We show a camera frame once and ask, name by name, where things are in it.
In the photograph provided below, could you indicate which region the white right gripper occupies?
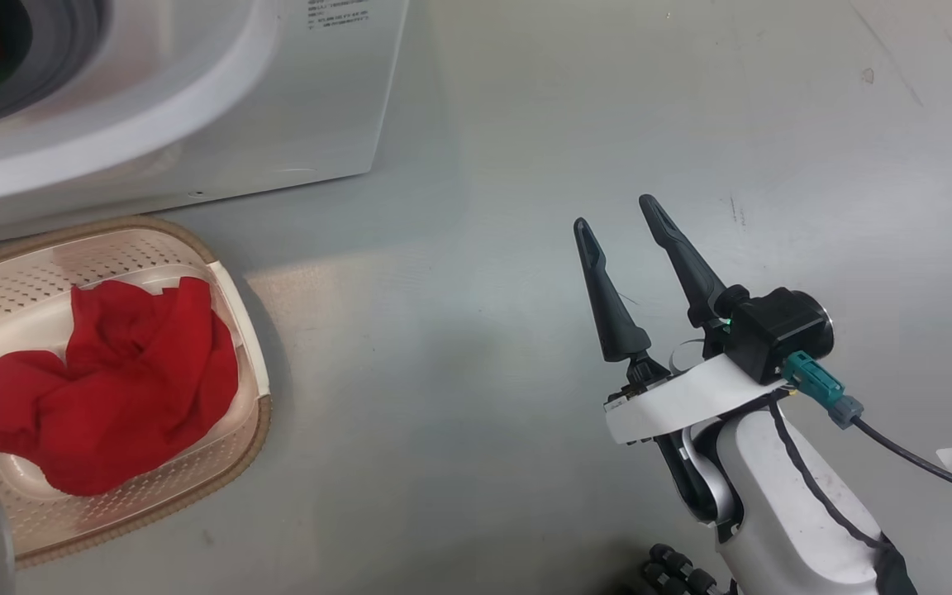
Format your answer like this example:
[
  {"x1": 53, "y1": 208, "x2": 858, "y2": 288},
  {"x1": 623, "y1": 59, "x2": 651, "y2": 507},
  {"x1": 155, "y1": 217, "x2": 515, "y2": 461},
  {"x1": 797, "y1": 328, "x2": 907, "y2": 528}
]
[{"x1": 573, "y1": 194, "x2": 788, "y2": 524}]

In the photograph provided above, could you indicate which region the red garment with white stripes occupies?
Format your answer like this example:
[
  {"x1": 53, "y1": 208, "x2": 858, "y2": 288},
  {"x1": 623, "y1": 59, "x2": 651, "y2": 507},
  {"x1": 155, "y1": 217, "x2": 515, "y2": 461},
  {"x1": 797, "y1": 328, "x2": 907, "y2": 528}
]
[{"x1": 0, "y1": 277, "x2": 240, "y2": 497}]

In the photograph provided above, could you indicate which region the grey rubber door gasket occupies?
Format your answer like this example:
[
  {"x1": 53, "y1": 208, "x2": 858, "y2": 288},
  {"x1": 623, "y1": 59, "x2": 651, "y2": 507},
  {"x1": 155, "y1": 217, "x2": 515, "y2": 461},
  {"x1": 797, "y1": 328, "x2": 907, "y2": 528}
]
[{"x1": 0, "y1": 0, "x2": 111, "y2": 126}]

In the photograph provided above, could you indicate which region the white washing machine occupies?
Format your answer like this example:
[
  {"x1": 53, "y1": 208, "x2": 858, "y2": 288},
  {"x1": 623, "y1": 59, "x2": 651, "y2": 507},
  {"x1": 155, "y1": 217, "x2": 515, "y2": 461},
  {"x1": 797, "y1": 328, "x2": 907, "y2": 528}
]
[{"x1": 0, "y1": 0, "x2": 411, "y2": 245}]

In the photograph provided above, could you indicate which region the cream perforated laundry basket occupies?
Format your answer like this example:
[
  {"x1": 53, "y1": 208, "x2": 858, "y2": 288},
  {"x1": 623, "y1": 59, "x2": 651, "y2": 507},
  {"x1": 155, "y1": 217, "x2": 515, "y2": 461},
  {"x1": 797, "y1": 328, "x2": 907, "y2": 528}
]
[{"x1": 0, "y1": 215, "x2": 273, "y2": 569}]

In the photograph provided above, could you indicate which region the black corrugated conduit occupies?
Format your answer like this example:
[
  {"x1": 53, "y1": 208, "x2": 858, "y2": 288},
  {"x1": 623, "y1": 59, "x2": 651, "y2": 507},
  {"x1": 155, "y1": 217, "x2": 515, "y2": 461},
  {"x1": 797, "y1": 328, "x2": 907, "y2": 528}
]
[{"x1": 640, "y1": 543, "x2": 729, "y2": 595}]

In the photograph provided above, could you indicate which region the teal plug right camera cable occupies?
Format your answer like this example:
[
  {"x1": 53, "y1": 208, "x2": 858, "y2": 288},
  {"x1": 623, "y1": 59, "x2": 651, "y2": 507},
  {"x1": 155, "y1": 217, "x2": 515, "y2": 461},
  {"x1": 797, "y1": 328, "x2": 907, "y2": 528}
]
[{"x1": 782, "y1": 350, "x2": 952, "y2": 595}]

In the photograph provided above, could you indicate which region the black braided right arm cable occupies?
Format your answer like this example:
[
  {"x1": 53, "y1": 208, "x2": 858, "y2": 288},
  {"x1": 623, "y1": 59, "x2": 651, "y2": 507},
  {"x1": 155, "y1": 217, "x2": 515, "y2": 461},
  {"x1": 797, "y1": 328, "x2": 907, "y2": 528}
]
[{"x1": 768, "y1": 395, "x2": 898, "y2": 550}]

